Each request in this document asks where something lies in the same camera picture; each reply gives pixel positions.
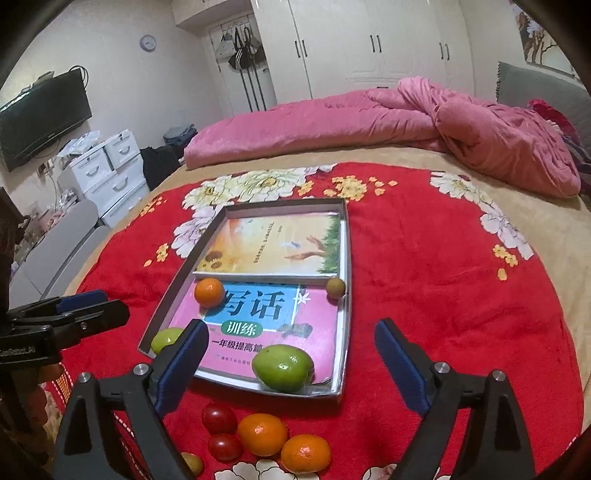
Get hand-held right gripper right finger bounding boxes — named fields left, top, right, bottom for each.
left=374, top=318, right=536, bottom=480

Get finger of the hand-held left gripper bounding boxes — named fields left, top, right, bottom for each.
left=7, top=290, right=108, bottom=319
left=7, top=300, right=130, bottom=344

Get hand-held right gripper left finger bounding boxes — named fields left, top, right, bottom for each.
left=53, top=318, right=211, bottom=480

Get small green jujube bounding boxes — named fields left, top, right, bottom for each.
left=151, top=327, right=185, bottom=355

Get red cherry tomato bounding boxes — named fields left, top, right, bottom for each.
left=208, top=433, right=244, bottom=462
left=202, top=402, right=238, bottom=435

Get shallow grey cardboard box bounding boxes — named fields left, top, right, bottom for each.
left=137, top=198, right=352, bottom=398

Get small mandarin orange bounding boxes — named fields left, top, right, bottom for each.
left=194, top=278, right=225, bottom=308

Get large green jujube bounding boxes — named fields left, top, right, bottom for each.
left=252, top=344, right=315, bottom=394

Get grey sofa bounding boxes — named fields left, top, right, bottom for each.
left=7, top=199, right=109, bottom=301

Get red floral blanket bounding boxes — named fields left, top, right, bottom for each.
left=39, top=161, right=586, bottom=480

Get pink workbook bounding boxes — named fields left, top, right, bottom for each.
left=171, top=277, right=345, bottom=384

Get white drawer cabinet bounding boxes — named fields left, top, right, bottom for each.
left=58, top=138, right=151, bottom=228

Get clear plastic bags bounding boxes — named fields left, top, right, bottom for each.
left=60, top=130, right=102, bottom=158

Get small white drawer box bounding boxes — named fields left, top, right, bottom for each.
left=104, top=130, right=141, bottom=171

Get landscape cover book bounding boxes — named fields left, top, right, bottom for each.
left=193, top=211, right=345, bottom=282

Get black flat television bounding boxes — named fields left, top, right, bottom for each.
left=0, top=69, right=92, bottom=172

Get folded clothes pile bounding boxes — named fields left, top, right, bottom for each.
left=163, top=124, right=199, bottom=146

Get pink quilt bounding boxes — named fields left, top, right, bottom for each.
left=184, top=76, right=581, bottom=198

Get striped pillow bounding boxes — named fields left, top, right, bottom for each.
left=566, top=138, right=591, bottom=167

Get hanging bags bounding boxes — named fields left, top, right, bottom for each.
left=215, top=27, right=266, bottom=72

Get dark red cloth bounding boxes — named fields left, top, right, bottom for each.
left=529, top=98, right=578, bottom=139

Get grey headboard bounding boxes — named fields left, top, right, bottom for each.
left=496, top=61, right=591, bottom=121

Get white wardrobe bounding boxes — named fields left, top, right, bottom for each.
left=252, top=0, right=476, bottom=107

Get floral wall painting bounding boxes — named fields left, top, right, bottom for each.
left=510, top=0, right=578, bottom=77

